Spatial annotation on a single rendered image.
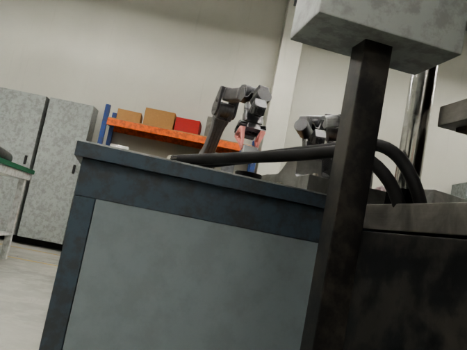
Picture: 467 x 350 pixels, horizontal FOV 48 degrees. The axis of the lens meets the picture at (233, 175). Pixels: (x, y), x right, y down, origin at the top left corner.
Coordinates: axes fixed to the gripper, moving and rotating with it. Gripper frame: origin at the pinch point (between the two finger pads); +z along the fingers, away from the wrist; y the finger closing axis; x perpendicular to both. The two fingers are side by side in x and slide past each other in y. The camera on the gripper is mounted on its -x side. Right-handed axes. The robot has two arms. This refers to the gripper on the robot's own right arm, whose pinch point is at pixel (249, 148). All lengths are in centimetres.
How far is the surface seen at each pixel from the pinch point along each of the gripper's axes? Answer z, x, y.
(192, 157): 29.1, -29.4, -23.9
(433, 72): 14, -66, 25
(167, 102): -374, 440, 4
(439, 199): 19, -23, 57
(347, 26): 29, -83, -7
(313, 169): 15.8, -18.5, 15.8
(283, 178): 14.1, -7.4, 10.1
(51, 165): -261, 489, -127
